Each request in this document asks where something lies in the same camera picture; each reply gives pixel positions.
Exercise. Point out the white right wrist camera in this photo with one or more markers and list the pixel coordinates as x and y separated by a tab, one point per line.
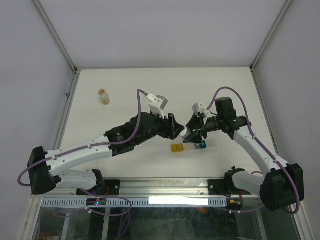
200	110

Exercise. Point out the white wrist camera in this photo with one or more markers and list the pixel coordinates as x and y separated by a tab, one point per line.
200	110
157	105

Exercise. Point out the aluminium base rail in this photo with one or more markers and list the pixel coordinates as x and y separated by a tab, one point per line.
129	187

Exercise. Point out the clear glass bottle orange cap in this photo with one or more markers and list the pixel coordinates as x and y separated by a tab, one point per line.
104	97

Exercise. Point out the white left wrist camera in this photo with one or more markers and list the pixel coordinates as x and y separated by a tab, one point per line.
157	105

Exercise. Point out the white slotted cable duct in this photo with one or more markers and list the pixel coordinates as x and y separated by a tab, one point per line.
144	202

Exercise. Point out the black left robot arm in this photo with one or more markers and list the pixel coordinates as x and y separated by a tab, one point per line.
48	170

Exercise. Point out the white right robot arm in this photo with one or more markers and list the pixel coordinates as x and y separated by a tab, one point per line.
279	184

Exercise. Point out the weekly pill organizer strip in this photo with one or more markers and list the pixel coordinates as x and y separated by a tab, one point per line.
182	147

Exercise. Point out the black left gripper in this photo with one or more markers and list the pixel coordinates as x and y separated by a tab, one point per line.
171	128

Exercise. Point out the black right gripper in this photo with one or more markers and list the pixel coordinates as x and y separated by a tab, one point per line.
195	122

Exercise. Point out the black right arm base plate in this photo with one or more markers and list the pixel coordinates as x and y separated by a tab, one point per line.
221	187

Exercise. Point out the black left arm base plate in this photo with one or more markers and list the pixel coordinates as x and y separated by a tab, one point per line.
110	187

